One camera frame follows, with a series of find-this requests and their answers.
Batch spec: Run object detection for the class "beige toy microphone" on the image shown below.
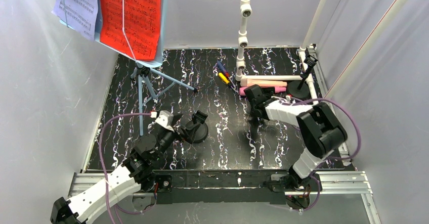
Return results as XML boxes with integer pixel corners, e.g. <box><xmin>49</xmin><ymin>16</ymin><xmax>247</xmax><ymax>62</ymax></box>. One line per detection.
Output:
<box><xmin>240</xmin><ymin>78</ymin><xmax>287</xmax><ymax>87</ymax></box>

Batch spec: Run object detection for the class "pink toy microphone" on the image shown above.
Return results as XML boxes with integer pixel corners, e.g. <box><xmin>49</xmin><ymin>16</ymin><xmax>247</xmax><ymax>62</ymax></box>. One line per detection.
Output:
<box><xmin>239</xmin><ymin>86</ymin><xmax>286</xmax><ymax>97</ymax></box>

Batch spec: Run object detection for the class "black round microphone stand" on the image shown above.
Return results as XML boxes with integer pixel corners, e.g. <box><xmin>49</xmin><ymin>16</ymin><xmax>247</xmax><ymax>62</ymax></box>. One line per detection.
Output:
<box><xmin>182</xmin><ymin>110</ymin><xmax>208</xmax><ymax>144</ymax></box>

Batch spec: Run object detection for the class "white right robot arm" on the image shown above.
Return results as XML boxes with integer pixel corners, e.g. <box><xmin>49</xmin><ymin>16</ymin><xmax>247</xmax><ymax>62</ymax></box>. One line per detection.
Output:
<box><xmin>244</xmin><ymin>85</ymin><xmax>348</xmax><ymax>189</ymax></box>

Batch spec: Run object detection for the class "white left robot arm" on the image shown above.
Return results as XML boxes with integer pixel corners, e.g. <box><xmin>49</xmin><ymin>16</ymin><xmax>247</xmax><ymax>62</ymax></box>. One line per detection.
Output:
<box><xmin>50</xmin><ymin>110</ymin><xmax>183</xmax><ymax>223</ymax></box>

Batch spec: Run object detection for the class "light blue music stand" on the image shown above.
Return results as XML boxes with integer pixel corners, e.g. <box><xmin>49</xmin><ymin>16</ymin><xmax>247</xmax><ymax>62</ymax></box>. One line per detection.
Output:
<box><xmin>59</xmin><ymin>0</ymin><xmax>198</xmax><ymax>136</ymax></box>

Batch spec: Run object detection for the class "white diagonal pole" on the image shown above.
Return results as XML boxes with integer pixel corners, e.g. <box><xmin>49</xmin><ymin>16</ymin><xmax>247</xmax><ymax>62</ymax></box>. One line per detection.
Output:
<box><xmin>325</xmin><ymin>0</ymin><xmax>408</xmax><ymax>98</ymax></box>

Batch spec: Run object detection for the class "lavender sheet music page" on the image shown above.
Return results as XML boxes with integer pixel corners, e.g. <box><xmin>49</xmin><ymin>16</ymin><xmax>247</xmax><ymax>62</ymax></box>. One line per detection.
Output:
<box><xmin>52</xmin><ymin>0</ymin><xmax>98</xmax><ymax>40</ymax></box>

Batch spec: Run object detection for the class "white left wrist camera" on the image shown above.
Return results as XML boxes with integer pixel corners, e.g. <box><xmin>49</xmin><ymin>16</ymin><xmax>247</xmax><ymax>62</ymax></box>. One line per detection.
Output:
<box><xmin>150</xmin><ymin>110</ymin><xmax>174</xmax><ymax>131</ymax></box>

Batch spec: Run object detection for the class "white PVC pipe frame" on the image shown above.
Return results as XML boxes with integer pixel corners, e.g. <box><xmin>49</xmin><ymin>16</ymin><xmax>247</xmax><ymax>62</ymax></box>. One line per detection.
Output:
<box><xmin>234</xmin><ymin>0</ymin><xmax>336</xmax><ymax>103</ymax></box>

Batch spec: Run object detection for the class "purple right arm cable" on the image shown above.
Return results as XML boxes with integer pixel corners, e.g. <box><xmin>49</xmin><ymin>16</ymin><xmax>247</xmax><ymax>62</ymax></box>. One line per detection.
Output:
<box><xmin>285</xmin><ymin>97</ymin><xmax>363</xmax><ymax>212</ymax></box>

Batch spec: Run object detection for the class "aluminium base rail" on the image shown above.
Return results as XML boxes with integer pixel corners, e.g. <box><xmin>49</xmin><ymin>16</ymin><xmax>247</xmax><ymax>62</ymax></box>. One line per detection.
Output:
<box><xmin>71</xmin><ymin>49</ymin><xmax>373</xmax><ymax>223</ymax></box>

